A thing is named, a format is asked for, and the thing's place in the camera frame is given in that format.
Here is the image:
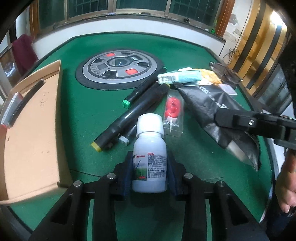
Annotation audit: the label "red clips plastic packet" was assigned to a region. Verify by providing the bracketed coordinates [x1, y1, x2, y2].
[163, 89, 184, 138]

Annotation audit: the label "black foil bag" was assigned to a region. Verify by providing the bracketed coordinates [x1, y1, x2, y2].
[174, 83, 260, 171]

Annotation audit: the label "person's right hand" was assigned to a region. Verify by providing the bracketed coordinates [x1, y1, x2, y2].
[275, 149, 295, 213]

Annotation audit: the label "green framed window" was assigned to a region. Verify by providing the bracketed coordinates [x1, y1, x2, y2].
[29, 0, 235, 37]

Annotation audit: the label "teal white box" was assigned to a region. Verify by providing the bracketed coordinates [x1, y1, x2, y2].
[157, 70, 202, 84]

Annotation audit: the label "maroon cloth on chair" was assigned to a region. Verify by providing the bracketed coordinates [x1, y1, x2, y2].
[12, 34, 38, 76]

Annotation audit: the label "green capped black marker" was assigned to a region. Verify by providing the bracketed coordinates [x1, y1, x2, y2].
[122, 67, 167, 109]

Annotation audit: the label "grey capped black marker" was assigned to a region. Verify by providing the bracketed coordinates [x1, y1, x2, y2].
[118, 124, 137, 146]

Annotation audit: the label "round grey table control panel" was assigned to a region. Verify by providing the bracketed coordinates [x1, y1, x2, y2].
[75, 49, 166, 90]

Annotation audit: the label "yellow cracker packet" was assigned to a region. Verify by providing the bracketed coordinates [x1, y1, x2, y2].
[199, 69, 222, 85]

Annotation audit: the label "black marker pen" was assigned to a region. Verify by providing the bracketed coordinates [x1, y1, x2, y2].
[10, 79, 45, 126]

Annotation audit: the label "black framed eyeglasses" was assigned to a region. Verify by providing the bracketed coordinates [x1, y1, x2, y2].
[209, 62, 242, 89]

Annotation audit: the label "white plastic bottle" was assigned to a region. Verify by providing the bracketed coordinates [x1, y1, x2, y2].
[132, 113, 167, 193]

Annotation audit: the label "wooden tray box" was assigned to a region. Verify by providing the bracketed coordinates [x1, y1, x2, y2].
[1, 60, 71, 205]

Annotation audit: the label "yellow capped black marker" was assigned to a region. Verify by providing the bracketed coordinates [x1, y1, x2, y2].
[91, 82, 170, 152]

